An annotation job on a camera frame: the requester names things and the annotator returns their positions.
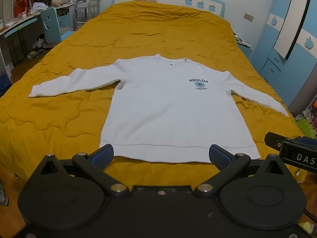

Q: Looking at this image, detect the blue chair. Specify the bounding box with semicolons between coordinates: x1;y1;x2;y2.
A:
40;7;75;45

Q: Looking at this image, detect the dark blue cloth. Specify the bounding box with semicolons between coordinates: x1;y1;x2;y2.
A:
0;74;12;98

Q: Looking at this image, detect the white desk with blue edge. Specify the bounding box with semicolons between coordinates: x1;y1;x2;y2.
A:
0;1;76;42

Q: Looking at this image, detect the white printed sweatshirt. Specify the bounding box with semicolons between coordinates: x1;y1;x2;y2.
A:
28;54;290;163

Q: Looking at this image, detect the red bag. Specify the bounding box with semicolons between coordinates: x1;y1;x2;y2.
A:
13;0;34;18

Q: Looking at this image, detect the green toy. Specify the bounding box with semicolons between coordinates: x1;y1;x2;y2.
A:
297;117;317;140

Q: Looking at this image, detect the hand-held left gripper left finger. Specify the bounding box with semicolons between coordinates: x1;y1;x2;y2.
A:
29;144;130;196

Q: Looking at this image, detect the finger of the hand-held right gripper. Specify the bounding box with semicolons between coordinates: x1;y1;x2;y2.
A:
264;132;285;152

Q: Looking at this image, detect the blue wardrobe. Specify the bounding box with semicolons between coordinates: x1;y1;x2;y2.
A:
250;0;317;106

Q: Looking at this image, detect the yellow quilted bedspread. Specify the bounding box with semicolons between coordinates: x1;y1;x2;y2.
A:
0;0;306;187

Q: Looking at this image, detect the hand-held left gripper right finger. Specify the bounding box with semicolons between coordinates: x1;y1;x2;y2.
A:
194;144;295;196

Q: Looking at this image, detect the white plastic bag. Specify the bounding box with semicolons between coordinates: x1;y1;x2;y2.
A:
32;2;49;13

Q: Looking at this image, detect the white leaning board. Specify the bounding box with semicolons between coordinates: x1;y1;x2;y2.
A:
274;0;315;60

